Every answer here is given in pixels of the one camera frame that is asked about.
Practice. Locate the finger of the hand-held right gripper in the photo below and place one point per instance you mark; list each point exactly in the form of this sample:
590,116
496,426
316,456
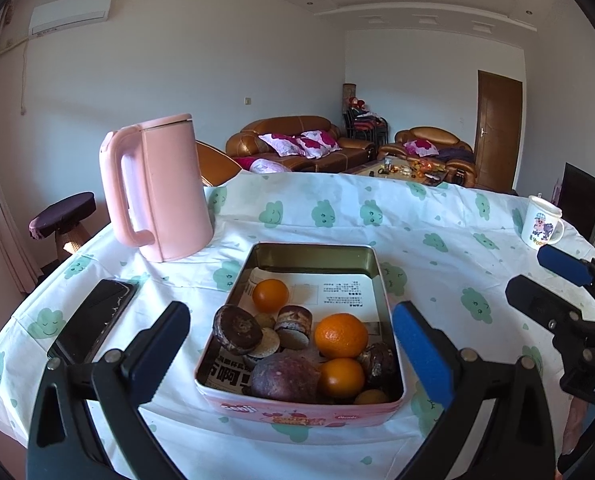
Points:
537,302
565,265

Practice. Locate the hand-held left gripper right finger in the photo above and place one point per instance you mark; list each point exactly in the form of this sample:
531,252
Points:
425,355

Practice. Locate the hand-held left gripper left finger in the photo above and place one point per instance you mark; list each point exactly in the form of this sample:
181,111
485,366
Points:
160,350

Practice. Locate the dark red date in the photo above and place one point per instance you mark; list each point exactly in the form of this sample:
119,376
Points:
377,362

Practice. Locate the brown longan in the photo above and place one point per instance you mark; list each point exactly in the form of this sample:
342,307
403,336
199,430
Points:
370,397
266,321

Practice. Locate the chocolate rice cake snack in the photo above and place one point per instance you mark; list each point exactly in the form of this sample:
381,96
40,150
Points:
237,327
269,342
293,327

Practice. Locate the large orange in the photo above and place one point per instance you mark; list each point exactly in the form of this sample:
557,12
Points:
341,336

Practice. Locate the pink metal tin box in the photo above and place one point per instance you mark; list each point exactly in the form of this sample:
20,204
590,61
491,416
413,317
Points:
257,410

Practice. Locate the purple passion fruit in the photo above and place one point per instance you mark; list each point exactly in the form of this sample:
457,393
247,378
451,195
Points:
285,377

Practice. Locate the person's right hand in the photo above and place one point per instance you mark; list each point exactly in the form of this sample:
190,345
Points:
575,425

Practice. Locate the white cartoon mug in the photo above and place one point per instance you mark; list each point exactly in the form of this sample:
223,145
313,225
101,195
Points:
540,225

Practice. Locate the black television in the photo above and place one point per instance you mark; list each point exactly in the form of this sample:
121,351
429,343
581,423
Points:
580,200

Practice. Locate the black smartphone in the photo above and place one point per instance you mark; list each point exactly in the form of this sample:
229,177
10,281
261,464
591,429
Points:
92,320

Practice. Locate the printed paper leaflet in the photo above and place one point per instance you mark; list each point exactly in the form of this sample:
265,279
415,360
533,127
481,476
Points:
342,295

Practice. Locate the brown wooden door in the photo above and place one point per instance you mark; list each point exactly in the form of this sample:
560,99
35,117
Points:
497,135

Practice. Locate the dark purple blanket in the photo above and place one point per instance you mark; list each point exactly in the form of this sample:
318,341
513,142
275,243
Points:
455,154

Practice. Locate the pink electric kettle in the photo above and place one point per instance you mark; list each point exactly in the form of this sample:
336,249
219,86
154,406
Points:
172,185

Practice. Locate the purple cushioned wooden stool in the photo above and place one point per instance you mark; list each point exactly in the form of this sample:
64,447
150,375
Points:
62,212

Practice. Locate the white magenta flower pillow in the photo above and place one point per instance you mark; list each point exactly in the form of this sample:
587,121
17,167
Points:
320,142
421,147
280,145

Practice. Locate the cluttered coffee table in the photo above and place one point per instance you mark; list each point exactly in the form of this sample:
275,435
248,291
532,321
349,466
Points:
402,170

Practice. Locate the short brown leather sofa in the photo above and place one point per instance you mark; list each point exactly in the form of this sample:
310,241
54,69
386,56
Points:
430,135

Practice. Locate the brown leather armchair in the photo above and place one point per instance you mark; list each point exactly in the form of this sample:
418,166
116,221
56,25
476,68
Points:
217,165

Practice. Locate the magenta cloth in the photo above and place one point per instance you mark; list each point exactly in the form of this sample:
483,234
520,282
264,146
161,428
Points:
250,162

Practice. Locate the stacked dark chairs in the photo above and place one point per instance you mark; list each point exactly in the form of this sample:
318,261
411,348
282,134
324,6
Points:
365,125

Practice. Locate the long brown leather sofa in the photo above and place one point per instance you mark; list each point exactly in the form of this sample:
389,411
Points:
287,125

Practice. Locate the tall patterned cylinder vase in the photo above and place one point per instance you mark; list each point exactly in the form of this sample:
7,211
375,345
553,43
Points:
349,92

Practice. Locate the white air conditioner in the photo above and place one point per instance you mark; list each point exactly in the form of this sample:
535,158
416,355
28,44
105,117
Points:
72,12

